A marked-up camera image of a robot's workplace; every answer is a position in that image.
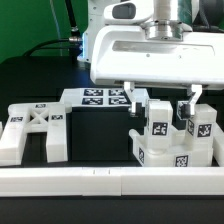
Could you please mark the white chair seat part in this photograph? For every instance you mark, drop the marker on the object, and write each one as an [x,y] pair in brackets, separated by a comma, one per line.
[178,155]

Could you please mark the white tagged cube near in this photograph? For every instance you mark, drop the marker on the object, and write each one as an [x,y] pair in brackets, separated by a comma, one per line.
[148,102]

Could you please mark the white right obstacle bar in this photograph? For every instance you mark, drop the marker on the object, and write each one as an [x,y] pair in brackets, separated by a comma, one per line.
[218,145]

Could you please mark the white chair back frame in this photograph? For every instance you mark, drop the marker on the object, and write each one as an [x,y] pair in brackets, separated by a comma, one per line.
[23,119]

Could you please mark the white tagged cube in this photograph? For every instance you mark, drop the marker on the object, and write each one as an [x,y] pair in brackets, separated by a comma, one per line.
[148,102]
[181,110]

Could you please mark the white base tag plate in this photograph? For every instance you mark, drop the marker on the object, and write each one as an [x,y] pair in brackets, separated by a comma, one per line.
[94,97]

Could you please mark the white tagged cube far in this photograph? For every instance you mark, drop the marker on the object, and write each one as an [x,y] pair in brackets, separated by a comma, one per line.
[181,110]

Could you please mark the white front obstacle bar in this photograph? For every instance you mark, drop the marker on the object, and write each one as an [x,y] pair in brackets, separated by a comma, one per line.
[123,181]

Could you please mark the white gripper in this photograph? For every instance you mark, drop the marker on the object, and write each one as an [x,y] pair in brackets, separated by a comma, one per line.
[159,43]

